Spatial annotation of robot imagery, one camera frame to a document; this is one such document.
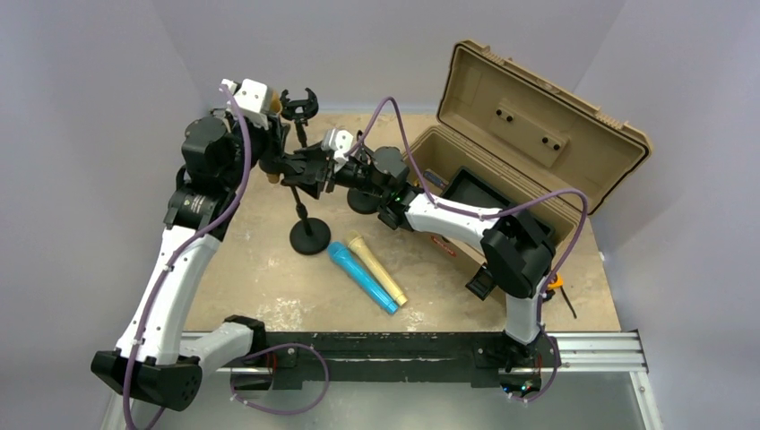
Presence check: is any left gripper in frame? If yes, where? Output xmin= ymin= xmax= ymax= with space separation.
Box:
xmin=223 ymin=104 xmax=290 ymax=191

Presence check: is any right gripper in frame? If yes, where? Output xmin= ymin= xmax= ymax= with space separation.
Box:
xmin=285 ymin=142 xmax=388 ymax=199

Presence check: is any brown gold microphone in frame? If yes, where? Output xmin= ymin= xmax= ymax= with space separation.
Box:
xmin=267 ymin=91 xmax=282 ymax=184

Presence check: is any black shock mount mic stand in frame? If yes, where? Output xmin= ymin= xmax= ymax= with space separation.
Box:
xmin=280 ymin=88 xmax=319 ymax=148

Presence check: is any black stand with blue mic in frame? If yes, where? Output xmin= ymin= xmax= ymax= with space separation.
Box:
xmin=346 ymin=189 xmax=380 ymax=215

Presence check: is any black stand with brown mic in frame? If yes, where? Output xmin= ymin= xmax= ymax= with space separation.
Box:
xmin=282 ymin=165 xmax=332 ymax=255

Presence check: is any cream beige microphone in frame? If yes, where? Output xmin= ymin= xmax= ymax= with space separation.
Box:
xmin=345 ymin=230 xmax=408 ymax=306

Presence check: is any blue microphone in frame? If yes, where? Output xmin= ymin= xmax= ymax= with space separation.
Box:
xmin=327 ymin=241 xmax=399 ymax=314

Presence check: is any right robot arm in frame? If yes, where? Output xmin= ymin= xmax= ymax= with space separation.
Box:
xmin=275 ymin=144 xmax=556 ymax=365

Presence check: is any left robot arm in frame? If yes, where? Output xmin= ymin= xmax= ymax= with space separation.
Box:
xmin=91 ymin=113 xmax=289 ymax=413

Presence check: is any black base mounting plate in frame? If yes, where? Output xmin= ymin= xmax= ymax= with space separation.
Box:
xmin=230 ymin=331 xmax=561 ymax=395

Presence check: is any tan plastic tool case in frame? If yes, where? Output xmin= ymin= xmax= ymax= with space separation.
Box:
xmin=403 ymin=40 xmax=652 ymax=298

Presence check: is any yellow black tool on table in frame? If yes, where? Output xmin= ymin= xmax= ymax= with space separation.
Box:
xmin=538 ymin=274 xmax=578 ymax=319

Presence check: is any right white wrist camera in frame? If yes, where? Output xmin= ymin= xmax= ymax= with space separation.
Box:
xmin=320 ymin=128 xmax=355 ymax=173

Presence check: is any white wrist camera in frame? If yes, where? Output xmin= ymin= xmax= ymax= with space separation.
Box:
xmin=220 ymin=79 xmax=276 ymax=129
xmin=320 ymin=128 xmax=355 ymax=173

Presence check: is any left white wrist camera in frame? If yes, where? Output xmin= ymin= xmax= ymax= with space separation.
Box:
xmin=220 ymin=79 xmax=276 ymax=129

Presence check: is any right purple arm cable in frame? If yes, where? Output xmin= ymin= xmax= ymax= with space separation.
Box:
xmin=347 ymin=96 xmax=590 ymax=324

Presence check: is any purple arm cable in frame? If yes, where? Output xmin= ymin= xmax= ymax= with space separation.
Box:
xmin=347 ymin=96 xmax=590 ymax=324
xmin=121 ymin=83 xmax=254 ymax=430

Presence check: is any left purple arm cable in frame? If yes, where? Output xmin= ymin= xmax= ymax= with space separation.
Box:
xmin=121 ymin=83 xmax=254 ymax=430

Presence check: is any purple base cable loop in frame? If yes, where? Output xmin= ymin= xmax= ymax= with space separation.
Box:
xmin=229 ymin=342 xmax=332 ymax=417

